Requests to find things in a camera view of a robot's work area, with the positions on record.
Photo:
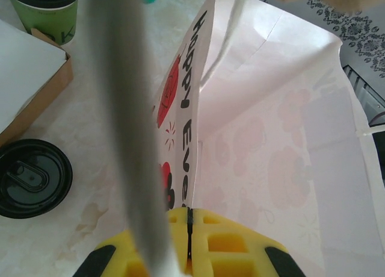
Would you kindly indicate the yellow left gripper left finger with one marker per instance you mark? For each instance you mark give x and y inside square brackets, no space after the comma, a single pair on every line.
[180,225]

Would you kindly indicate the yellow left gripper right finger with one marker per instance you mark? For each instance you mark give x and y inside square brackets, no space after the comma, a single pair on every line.
[234,253]

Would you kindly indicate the green paper coffee cup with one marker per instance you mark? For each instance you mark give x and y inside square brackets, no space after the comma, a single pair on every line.
[45,24]

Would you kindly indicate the white paper bag red print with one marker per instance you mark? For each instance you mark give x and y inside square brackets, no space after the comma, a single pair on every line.
[270,108]

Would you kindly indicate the stack of white napkins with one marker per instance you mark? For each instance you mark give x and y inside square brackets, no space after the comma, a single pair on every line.
[45,90]
[24,69]

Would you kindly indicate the aluminium table side rail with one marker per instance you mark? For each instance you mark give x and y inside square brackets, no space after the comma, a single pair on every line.
[367,84]

